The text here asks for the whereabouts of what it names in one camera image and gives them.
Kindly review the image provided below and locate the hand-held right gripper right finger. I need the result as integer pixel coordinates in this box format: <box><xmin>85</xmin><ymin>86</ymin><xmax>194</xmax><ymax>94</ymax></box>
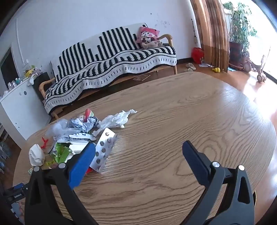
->
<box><xmin>182</xmin><ymin>140</ymin><xmax>255</xmax><ymax>225</ymax></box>

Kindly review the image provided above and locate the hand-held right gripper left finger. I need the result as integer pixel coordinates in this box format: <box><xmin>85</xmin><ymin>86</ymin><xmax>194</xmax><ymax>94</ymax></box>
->
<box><xmin>24</xmin><ymin>142</ymin><xmax>98</xmax><ymax>225</ymax></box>

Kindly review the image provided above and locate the green wrapper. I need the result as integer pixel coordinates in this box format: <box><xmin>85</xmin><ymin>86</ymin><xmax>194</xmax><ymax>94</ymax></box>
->
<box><xmin>46</xmin><ymin>142</ymin><xmax>75</xmax><ymax>167</ymax></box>

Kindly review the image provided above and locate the silver pill blister pack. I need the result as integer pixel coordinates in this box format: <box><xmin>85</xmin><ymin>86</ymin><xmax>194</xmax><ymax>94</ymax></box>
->
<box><xmin>89</xmin><ymin>128</ymin><xmax>118</xmax><ymax>173</ymax></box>

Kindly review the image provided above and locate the blue grey wrapper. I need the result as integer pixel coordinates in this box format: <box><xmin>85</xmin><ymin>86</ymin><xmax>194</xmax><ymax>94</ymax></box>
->
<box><xmin>69</xmin><ymin>116</ymin><xmax>99</xmax><ymax>134</ymax></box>

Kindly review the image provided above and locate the clear plastic bag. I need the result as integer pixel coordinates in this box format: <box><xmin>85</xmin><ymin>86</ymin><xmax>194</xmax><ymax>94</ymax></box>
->
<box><xmin>44</xmin><ymin>119</ymin><xmax>75</xmax><ymax>139</ymax></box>

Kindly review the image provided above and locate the white card piece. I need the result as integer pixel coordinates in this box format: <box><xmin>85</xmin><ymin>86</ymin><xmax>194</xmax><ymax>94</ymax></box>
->
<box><xmin>68</xmin><ymin>142</ymin><xmax>91</xmax><ymax>155</ymax></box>

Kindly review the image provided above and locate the white dark striped wrapper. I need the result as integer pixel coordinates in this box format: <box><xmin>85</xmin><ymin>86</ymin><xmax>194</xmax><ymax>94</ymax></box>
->
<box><xmin>57</xmin><ymin>132</ymin><xmax>97</xmax><ymax>143</ymax></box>

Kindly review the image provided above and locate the bluish plastic bundle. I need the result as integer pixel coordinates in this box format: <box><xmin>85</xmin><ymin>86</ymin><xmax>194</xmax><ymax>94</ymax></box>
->
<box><xmin>0</xmin><ymin>141</ymin><xmax>12</xmax><ymax>174</ymax></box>

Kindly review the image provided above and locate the white crumpled paper ball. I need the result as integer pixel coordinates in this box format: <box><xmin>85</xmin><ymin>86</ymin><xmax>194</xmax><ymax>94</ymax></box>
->
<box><xmin>29</xmin><ymin>144</ymin><xmax>46</xmax><ymax>167</ymax></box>

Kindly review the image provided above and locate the red green snack packet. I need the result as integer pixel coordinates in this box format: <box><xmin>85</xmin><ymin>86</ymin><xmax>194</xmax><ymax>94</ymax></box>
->
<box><xmin>77</xmin><ymin>109</ymin><xmax>95</xmax><ymax>122</ymax></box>

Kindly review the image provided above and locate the white crumpled tissue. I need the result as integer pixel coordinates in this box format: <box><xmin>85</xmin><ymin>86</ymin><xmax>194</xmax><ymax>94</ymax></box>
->
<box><xmin>96</xmin><ymin>109</ymin><xmax>138</xmax><ymax>133</ymax></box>

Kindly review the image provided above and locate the white cabinet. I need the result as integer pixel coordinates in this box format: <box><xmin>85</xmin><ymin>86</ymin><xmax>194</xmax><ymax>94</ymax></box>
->
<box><xmin>0</xmin><ymin>76</ymin><xmax>52</xmax><ymax>150</ymax></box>

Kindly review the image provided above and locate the black speaker box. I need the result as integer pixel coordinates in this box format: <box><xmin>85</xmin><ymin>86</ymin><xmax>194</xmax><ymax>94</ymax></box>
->
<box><xmin>32</xmin><ymin>72</ymin><xmax>51</xmax><ymax>102</ymax></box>

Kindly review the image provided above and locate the white cloth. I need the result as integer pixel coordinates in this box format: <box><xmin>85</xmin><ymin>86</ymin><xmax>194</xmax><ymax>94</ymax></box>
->
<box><xmin>28</xmin><ymin>73</ymin><xmax>39</xmax><ymax>86</ymax></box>

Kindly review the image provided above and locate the cardboard piece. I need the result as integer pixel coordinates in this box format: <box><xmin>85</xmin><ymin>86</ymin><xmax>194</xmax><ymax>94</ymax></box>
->
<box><xmin>133</xmin><ymin>74</ymin><xmax>151</xmax><ymax>82</ymax></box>

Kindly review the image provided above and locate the sofa with striped blanket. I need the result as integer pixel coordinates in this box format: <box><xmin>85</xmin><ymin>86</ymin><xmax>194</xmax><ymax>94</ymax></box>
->
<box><xmin>44</xmin><ymin>23</ymin><xmax>177</xmax><ymax>116</ymax></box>

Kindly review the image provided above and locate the group of small bottles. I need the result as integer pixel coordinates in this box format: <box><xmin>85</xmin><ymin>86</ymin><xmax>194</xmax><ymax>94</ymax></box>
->
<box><xmin>7</xmin><ymin>78</ymin><xmax>21</xmax><ymax>91</ymax></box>

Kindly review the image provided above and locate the red bag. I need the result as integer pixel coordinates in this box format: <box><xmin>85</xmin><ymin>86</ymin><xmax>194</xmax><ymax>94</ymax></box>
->
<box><xmin>192</xmin><ymin>47</ymin><xmax>205</xmax><ymax>64</ymax></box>

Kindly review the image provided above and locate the wooden tricycle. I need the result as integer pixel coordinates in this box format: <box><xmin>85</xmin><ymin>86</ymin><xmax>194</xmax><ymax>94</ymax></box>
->
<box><xmin>241</xmin><ymin>55</ymin><xmax>268</xmax><ymax>83</ymax></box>

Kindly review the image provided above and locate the dark television screen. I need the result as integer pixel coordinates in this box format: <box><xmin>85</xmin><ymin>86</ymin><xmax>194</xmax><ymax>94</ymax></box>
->
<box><xmin>0</xmin><ymin>46</ymin><xmax>20</xmax><ymax>85</ymax></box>

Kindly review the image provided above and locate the beige plush toy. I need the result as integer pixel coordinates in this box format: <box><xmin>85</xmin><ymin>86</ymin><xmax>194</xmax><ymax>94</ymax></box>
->
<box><xmin>142</xmin><ymin>40</ymin><xmax>164</xmax><ymax>50</ymax></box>

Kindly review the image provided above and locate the brown striped curtain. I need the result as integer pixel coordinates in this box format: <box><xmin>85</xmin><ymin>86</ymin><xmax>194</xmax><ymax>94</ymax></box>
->
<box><xmin>190</xmin><ymin>0</ymin><xmax>230</xmax><ymax>73</ymax></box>

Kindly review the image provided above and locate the pink cartoon pillow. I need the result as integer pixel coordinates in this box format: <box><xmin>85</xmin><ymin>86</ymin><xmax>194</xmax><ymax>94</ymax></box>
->
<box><xmin>135</xmin><ymin>26</ymin><xmax>160</xmax><ymax>45</ymax></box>

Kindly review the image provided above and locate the potted green plant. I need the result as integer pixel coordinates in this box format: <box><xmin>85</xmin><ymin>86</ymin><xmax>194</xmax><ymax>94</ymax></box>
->
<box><xmin>223</xmin><ymin>1</ymin><xmax>258</xmax><ymax>65</ymax></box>

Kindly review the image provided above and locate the wooden frame sofa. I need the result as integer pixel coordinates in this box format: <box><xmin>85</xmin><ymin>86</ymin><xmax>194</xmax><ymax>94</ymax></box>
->
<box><xmin>39</xmin><ymin>33</ymin><xmax>178</xmax><ymax>120</ymax></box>

